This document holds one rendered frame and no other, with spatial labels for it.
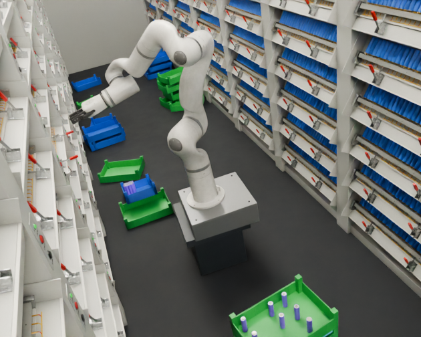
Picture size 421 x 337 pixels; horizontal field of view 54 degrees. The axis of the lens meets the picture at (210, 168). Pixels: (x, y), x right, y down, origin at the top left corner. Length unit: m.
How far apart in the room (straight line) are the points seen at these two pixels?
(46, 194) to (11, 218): 0.46
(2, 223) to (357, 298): 1.58
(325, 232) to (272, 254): 0.32
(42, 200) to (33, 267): 0.39
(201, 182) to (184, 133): 0.28
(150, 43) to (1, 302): 1.24
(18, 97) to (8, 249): 0.77
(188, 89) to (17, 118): 0.70
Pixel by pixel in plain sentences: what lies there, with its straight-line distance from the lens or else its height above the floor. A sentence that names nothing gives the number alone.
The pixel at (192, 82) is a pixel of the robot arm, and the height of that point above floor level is 0.99.
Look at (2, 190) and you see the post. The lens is 0.77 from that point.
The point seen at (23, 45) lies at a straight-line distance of 2.11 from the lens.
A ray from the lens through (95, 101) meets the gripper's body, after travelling 1.90.
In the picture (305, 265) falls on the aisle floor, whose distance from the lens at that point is 2.14.
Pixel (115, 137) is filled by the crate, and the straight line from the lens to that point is 3.58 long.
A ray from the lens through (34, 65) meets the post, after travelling 2.13.
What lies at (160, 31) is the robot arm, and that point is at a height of 1.19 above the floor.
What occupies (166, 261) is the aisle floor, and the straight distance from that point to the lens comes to 2.29.
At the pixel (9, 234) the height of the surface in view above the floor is 1.16.
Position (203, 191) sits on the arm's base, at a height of 0.45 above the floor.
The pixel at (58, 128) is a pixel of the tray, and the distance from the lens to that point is 2.20.
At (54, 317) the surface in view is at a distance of 0.89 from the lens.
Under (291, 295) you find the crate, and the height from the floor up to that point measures 0.32.
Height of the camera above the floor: 1.56
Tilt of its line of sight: 32 degrees down
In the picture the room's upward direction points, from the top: 11 degrees counter-clockwise
